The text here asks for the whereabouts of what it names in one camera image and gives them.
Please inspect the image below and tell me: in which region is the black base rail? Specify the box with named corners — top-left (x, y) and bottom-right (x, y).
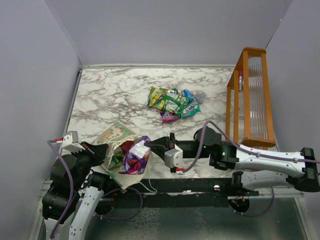
top-left (97, 178), bottom-right (259, 213)

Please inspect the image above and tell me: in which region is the green yellow snack packet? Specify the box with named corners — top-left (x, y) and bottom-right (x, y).
top-left (147, 86), bottom-right (168, 107)

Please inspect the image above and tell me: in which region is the green white snack packet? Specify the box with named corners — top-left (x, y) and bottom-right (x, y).
top-left (154, 91), bottom-right (190, 116)

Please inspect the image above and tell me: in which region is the small clear plastic cup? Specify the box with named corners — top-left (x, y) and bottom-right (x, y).
top-left (194, 90), bottom-right (207, 105)

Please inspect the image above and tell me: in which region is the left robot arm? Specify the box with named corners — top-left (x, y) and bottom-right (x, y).
top-left (42, 140), bottom-right (111, 240)

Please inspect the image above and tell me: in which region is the purple red snack packet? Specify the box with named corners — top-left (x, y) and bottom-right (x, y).
top-left (119, 136), bottom-right (151, 175)

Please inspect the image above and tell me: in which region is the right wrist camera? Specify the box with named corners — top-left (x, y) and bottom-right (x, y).
top-left (163, 148), bottom-right (184, 174)

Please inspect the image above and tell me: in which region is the purple cable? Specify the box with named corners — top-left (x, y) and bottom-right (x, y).
top-left (182, 120), bottom-right (320, 217)
top-left (47, 139), bottom-right (76, 238)

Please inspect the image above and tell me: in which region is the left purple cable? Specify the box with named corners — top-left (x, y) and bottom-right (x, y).
top-left (47, 139), bottom-right (76, 238)

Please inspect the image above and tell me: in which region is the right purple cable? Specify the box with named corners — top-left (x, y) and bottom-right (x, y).
top-left (182, 120), bottom-right (320, 217)

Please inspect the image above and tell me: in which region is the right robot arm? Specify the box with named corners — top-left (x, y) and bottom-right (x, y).
top-left (144, 127), bottom-right (320, 196)

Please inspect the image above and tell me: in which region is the orange wooden rack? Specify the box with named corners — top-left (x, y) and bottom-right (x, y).
top-left (225, 47), bottom-right (276, 150)

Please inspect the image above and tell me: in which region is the teal snack packet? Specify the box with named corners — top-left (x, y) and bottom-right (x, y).
top-left (180, 101), bottom-right (201, 119)

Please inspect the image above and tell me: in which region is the green paper gift bag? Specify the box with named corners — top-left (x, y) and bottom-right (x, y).
top-left (92, 121), bottom-right (153, 190)

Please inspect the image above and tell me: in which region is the blue snack packet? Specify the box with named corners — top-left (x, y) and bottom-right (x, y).
top-left (181, 89), bottom-right (195, 102)

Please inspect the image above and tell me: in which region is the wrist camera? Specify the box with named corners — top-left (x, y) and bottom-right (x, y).
top-left (53, 131), bottom-right (85, 153)
top-left (163, 148), bottom-right (184, 174)

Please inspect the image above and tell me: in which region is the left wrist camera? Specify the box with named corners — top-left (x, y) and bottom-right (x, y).
top-left (53, 131), bottom-right (85, 153)

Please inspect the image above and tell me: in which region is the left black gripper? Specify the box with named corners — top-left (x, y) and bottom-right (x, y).
top-left (71, 140), bottom-right (109, 190)

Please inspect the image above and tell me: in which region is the pink white marker pen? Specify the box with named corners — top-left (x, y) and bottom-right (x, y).
top-left (238, 70), bottom-right (244, 92)

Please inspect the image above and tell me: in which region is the green yellow small packet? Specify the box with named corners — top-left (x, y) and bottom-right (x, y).
top-left (109, 151), bottom-right (125, 168)

